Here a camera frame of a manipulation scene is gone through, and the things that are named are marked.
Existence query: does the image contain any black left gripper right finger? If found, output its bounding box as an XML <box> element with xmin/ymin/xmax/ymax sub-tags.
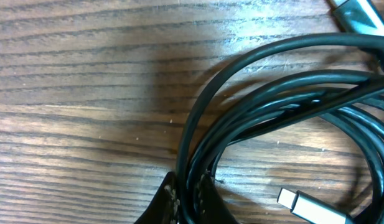
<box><xmin>197</xmin><ymin>174</ymin><xmax>238</xmax><ymax>224</ymax></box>

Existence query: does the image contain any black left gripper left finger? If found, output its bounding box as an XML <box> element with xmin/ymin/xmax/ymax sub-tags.
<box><xmin>135</xmin><ymin>172</ymin><xmax>179</xmax><ymax>224</ymax></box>

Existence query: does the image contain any black USB cable bundle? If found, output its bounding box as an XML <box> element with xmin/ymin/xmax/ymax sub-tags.
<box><xmin>175</xmin><ymin>0</ymin><xmax>384</xmax><ymax>224</ymax></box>

